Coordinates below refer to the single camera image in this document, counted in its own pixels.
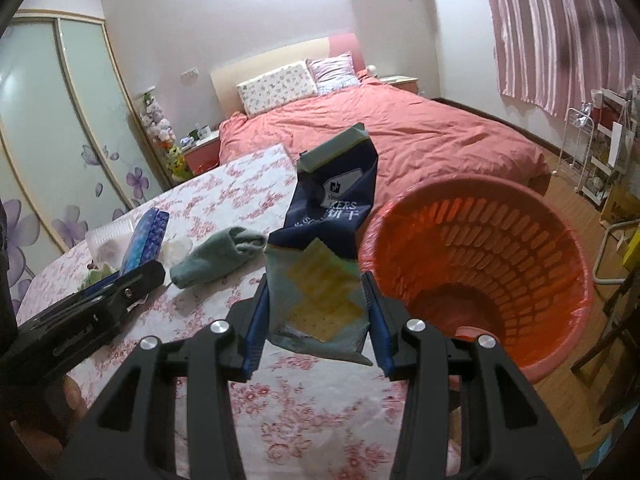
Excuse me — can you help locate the pink striped curtain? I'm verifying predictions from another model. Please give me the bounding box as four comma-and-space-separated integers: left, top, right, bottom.
479, 0, 636, 120

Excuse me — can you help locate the plush toy tower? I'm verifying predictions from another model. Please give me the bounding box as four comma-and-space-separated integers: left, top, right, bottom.
135, 89, 193, 183

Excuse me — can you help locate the dark wooden chair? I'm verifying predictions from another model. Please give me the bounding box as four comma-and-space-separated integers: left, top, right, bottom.
570, 265, 640, 426

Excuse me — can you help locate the beige nightstand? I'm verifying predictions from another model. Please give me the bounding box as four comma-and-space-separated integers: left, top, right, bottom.
378, 75, 420, 95

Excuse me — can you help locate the floral pillow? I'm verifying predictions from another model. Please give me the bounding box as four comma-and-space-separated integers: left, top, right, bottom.
236, 60, 319, 116

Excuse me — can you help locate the green sock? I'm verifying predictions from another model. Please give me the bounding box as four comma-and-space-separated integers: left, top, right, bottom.
170, 226, 268, 290

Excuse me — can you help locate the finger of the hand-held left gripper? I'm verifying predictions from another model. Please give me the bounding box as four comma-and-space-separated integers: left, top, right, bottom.
120, 208, 158, 275
145, 210, 170, 267

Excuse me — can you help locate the person's left hand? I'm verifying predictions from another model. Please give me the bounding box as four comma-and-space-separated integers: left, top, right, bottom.
50, 375, 96, 441

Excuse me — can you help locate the floral tablecloth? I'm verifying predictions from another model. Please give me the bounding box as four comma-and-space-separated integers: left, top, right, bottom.
15, 144, 461, 480

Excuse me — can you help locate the yellow box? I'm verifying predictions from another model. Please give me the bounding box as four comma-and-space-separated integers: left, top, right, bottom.
600, 185, 640, 223

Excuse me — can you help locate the navy cracker bag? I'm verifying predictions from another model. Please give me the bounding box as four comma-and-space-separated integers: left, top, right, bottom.
264, 123, 379, 366

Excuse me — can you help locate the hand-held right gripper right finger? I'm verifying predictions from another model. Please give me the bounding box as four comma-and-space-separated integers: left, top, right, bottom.
361, 271, 583, 480

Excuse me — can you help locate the striped pillow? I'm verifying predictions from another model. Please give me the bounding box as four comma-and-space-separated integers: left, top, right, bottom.
306, 52, 361, 95

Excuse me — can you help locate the orange plastic basket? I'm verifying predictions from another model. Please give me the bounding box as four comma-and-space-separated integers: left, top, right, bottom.
357, 178, 597, 386

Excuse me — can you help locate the beige and pink headboard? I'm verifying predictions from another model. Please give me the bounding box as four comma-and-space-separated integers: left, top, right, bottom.
210, 32, 362, 118

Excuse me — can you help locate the white wire rack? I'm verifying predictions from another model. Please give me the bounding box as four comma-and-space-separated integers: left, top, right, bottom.
557, 105, 596, 193

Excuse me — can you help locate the clear plastic container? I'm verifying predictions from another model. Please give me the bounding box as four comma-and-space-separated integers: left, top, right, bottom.
85, 219, 137, 267

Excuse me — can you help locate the white shelf cart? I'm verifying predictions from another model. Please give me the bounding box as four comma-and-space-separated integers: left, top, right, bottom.
582, 87, 640, 211

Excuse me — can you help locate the pink nightstand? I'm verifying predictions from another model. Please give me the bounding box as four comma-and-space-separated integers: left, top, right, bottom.
181, 130, 222, 173

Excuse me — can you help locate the pink duvet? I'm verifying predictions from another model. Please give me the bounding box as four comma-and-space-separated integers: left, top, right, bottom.
218, 72, 549, 211

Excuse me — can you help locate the flower print sliding wardrobe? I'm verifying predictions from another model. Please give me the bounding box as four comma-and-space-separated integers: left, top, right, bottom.
0, 10, 173, 306

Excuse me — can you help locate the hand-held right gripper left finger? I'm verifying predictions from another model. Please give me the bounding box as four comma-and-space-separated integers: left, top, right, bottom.
60, 275, 273, 480

